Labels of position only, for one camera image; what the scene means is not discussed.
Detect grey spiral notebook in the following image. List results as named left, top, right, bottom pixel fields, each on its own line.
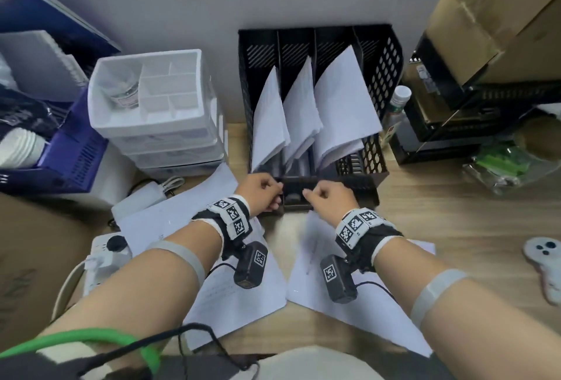
left=0, top=30, right=88, bottom=103

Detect large brown cardboard box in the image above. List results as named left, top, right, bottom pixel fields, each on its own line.
left=425, top=0, right=561, bottom=87

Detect wooden table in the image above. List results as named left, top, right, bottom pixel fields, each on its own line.
left=65, top=123, right=561, bottom=357

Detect glass jar with cork lid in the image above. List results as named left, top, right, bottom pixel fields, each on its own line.
left=462, top=114, right=561, bottom=197

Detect clear plastic bag dark contents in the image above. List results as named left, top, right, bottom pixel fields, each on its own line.
left=0, top=86, right=67, bottom=139

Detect black power cable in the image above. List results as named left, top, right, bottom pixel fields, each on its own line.
left=106, top=235, right=129, bottom=254

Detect person's left forearm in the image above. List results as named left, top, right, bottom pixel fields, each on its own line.
left=34, top=219, right=225, bottom=380

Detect person's right forearm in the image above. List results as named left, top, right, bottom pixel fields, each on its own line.
left=372, top=239, right=561, bottom=380

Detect green cable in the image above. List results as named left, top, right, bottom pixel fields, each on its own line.
left=0, top=327, right=162, bottom=374

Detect person's right hand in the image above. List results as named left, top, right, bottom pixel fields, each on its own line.
left=302, top=180, right=361, bottom=228

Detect white power strip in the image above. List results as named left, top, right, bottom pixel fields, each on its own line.
left=52, top=233, right=133, bottom=320

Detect open brown cardboard box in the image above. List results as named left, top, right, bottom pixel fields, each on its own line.
left=0, top=193, right=95, bottom=350

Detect white box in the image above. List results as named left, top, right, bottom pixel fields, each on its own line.
left=57, top=143, right=137, bottom=211

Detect white handheld controller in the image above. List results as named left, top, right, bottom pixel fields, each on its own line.
left=522, top=237, right=561, bottom=306

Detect black letter trays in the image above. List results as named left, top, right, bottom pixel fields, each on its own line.
left=390, top=33, right=561, bottom=165

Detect person's left hand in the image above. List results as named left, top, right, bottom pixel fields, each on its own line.
left=234, top=173, right=286, bottom=218

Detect stack of white paper cups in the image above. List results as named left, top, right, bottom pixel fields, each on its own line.
left=0, top=128, right=49, bottom=169

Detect small clear jar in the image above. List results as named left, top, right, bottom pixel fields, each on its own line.
left=109, top=77, right=142, bottom=110

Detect clear bottle white cap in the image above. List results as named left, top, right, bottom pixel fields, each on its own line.
left=380, top=85, right=413, bottom=149

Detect black marker wristband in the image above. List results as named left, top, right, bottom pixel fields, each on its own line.
left=335, top=208, right=404, bottom=274
left=191, top=194, right=254, bottom=261

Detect white drawer organiser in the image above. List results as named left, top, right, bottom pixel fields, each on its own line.
left=87, top=49, right=228, bottom=181

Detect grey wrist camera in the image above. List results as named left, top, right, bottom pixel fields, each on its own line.
left=320, top=254, right=358, bottom=305
left=233, top=242, right=269, bottom=290

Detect white papers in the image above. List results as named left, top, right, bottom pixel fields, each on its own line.
left=118, top=163, right=437, bottom=358

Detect black mesh file organizer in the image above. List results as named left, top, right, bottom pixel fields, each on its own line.
left=238, top=23, right=404, bottom=215

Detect white shirt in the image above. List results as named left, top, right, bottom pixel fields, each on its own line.
left=232, top=346, right=386, bottom=380

